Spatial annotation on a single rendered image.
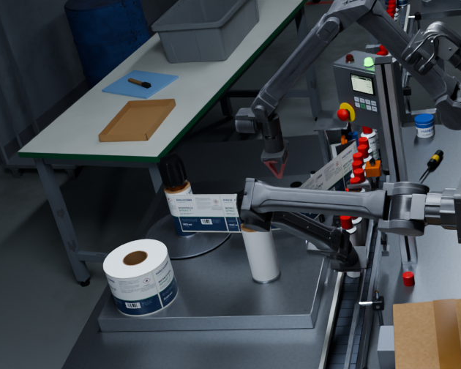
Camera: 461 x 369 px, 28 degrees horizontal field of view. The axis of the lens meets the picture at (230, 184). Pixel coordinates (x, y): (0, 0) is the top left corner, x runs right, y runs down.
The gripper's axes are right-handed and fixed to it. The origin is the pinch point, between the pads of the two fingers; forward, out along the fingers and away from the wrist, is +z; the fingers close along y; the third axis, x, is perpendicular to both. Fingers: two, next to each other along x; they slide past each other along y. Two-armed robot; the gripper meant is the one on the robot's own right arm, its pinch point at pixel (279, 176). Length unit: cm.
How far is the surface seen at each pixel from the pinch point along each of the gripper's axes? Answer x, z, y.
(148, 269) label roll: -38.6, 18.1, 21.0
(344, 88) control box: 20.4, -21.7, -11.2
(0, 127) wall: -254, 107, -258
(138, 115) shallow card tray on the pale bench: -98, 42, -132
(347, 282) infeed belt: 18.0, 30.7, 11.5
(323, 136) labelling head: 6.6, 8.5, -39.0
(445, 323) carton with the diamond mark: 49, 6, 60
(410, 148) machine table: 31, 35, -76
